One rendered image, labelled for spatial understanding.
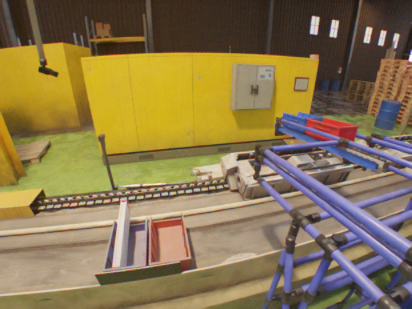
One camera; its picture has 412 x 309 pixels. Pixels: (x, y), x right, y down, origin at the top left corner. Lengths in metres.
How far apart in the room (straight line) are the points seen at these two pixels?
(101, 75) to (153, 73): 0.82
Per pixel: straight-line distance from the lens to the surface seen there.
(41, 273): 1.37
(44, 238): 1.56
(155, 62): 3.34
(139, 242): 1.26
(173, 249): 1.19
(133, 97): 3.40
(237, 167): 1.53
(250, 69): 3.45
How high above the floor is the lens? 1.69
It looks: 26 degrees down
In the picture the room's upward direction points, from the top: straight up
